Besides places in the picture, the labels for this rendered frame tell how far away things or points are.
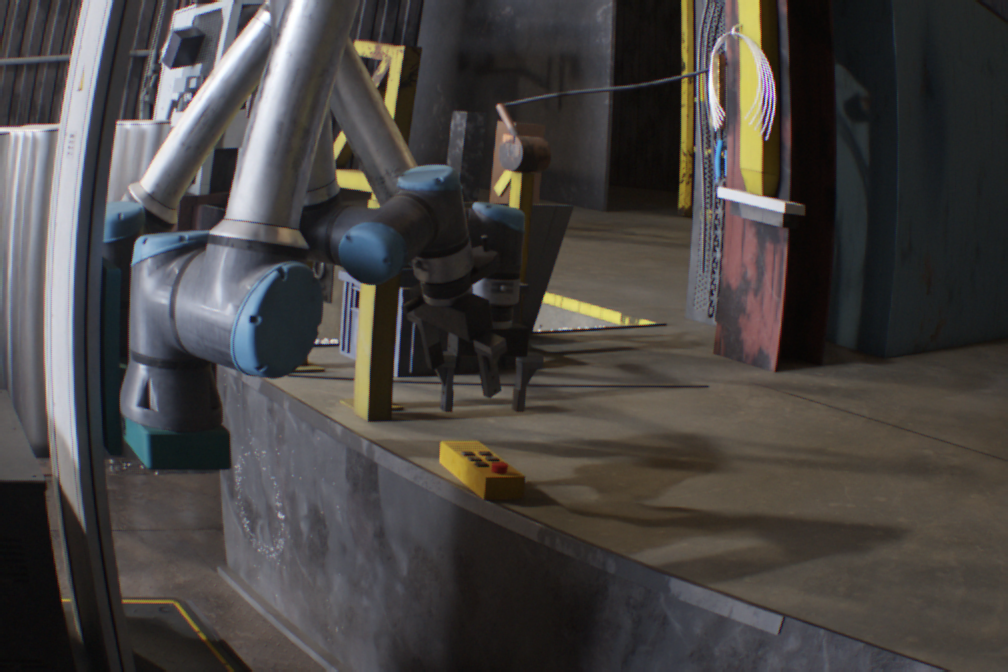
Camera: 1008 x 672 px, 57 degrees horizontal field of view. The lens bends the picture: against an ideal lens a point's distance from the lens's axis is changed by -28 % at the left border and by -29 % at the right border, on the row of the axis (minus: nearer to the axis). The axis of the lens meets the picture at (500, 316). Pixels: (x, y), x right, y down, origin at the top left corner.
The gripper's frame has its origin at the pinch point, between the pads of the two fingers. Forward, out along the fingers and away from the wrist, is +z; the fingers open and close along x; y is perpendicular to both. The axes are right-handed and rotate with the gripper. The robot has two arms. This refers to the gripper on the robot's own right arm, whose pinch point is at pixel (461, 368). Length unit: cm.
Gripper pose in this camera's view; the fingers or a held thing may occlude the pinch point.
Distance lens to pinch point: 200.8
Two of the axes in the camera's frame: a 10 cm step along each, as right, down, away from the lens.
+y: -7.3, 4.3, -5.3
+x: 6.7, 2.9, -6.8
